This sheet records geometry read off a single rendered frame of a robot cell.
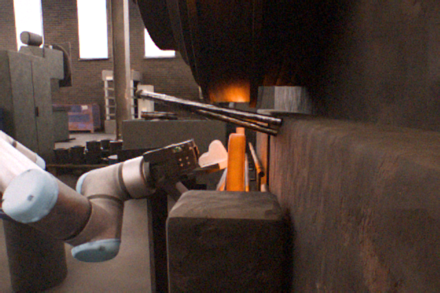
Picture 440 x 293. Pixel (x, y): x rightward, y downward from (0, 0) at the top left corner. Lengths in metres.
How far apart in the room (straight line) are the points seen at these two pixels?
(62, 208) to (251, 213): 0.41
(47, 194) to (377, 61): 0.51
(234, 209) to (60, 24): 12.55
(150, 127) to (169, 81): 7.94
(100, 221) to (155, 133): 2.37
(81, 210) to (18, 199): 0.10
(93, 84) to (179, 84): 3.15
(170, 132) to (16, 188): 2.41
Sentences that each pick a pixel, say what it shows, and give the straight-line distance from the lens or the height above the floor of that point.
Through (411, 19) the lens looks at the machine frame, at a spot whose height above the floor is 0.93.
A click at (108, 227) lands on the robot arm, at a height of 0.64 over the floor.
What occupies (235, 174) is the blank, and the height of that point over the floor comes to 0.75.
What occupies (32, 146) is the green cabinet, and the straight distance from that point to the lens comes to 4.19.
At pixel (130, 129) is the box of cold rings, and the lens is 3.02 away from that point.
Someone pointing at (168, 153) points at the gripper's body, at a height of 0.78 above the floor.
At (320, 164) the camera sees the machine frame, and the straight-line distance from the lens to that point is 0.17.
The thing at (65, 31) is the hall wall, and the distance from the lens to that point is 12.59.
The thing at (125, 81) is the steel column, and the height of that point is 1.46.
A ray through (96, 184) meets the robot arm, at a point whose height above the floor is 0.71.
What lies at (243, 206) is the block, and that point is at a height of 0.80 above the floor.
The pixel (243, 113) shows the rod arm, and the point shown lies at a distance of 0.34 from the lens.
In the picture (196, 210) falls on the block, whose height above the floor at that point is 0.80.
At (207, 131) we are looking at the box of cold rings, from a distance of 2.89.
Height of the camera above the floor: 0.88
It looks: 9 degrees down
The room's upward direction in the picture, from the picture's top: straight up
